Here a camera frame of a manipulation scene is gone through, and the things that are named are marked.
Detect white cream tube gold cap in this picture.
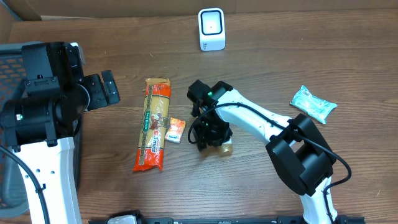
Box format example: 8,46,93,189
201,138,233,157

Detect small orange snack packet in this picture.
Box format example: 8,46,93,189
165,118,186,143

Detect orange spaghetti pack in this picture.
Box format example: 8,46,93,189
133,78,171,172

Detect teal wet wipes pack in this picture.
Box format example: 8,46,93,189
290,85,338,124

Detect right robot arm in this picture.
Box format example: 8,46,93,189
187,80,338,223

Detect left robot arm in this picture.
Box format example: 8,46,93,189
1,42,120,223

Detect grey plastic basket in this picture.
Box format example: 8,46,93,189
1,42,82,218

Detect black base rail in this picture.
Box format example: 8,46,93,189
88,215,366,224

